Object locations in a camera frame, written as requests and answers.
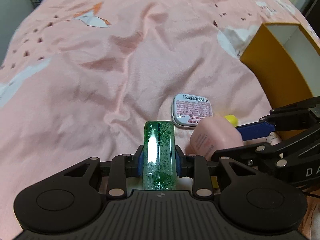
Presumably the orange cardboard box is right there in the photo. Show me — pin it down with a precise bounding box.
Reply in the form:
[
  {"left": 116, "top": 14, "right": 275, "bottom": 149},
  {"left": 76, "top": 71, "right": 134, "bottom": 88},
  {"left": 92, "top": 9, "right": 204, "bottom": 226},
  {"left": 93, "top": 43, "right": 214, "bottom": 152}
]
[{"left": 240, "top": 22, "right": 320, "bottom": 140}]

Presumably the square tin with pink label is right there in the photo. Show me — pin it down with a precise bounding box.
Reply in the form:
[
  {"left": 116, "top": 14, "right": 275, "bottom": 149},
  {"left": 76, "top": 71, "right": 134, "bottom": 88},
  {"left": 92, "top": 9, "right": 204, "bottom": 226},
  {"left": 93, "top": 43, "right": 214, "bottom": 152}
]
[{"left": 171, "top": 93, "right": 214, "bottom": 129}]

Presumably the green gel bottle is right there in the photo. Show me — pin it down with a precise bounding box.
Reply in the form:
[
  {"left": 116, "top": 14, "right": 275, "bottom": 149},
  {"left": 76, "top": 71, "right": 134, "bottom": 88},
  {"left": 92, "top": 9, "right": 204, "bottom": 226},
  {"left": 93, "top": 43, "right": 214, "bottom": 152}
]
[{"left": 143, "top": 121, "right": 177, "bottom": 191}]

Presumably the pink printed bed blanket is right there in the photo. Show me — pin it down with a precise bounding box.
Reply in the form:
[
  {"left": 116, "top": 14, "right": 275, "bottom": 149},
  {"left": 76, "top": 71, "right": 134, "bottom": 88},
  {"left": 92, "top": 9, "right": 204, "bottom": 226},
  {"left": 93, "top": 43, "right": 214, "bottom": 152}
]
[{"left": 1, "top": 0, "right": 317, "bottom": 239}]

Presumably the yellow round-head stamp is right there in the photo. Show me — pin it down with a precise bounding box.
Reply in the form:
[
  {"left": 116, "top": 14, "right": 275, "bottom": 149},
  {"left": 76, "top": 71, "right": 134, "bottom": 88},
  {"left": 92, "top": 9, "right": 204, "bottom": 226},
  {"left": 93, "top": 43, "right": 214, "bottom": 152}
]
[{"left": 224, "top": 114, "right": 239, "bottom": 127}]

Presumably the pink bottle orange cap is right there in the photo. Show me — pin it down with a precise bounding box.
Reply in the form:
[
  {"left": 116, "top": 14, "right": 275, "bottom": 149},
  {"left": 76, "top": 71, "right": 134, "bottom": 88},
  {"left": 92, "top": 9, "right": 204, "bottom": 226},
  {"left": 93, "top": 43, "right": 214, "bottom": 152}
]
[{"left": 190, "top": 116, "right": 244, "bottom": 160}]

